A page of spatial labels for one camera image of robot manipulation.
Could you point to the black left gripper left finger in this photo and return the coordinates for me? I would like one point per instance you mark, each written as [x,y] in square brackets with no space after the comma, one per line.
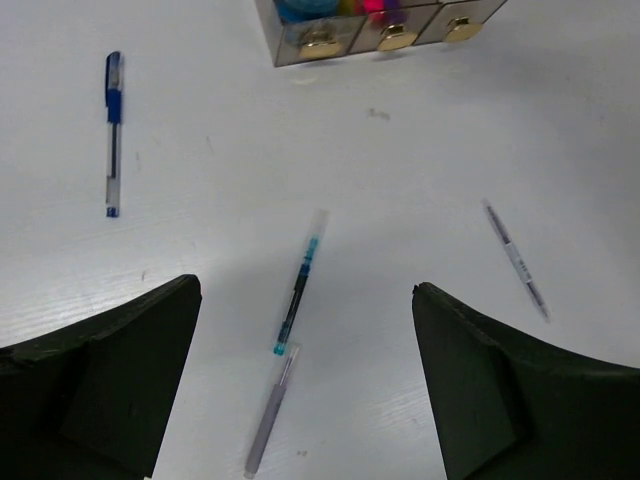
[92,400]

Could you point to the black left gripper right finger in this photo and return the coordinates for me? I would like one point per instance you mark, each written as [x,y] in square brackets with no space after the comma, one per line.
[507,405]

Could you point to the blue ballpoint pen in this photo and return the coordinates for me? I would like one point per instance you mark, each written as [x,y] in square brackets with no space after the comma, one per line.
[114,80]

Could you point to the purple capped black highlighter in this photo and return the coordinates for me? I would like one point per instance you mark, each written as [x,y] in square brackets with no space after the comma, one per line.
[394,12]

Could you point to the pink capped black highlighter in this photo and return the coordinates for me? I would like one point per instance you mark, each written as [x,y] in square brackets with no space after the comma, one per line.
[375,10]

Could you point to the yellow capped black highlighter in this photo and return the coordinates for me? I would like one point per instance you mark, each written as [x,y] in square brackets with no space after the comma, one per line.
[349,7]

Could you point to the thin black white pen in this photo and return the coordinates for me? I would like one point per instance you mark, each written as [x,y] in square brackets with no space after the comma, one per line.
[516,261]

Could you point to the dark blue gel pen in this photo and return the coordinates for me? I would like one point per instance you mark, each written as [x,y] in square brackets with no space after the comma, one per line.
[316,233]

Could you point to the right clear storage bin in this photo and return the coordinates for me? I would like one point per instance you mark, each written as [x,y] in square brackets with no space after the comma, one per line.
[458,21]

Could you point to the clear storage bin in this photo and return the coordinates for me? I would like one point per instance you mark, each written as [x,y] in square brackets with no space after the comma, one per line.
[291,43]
[458,21]
[390,37]

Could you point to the middle clear storage bin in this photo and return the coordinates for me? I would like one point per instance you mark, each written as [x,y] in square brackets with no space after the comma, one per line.
[390,37]

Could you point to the left clear storage bin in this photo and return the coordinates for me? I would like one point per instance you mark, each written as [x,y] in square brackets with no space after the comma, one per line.
[291,43]

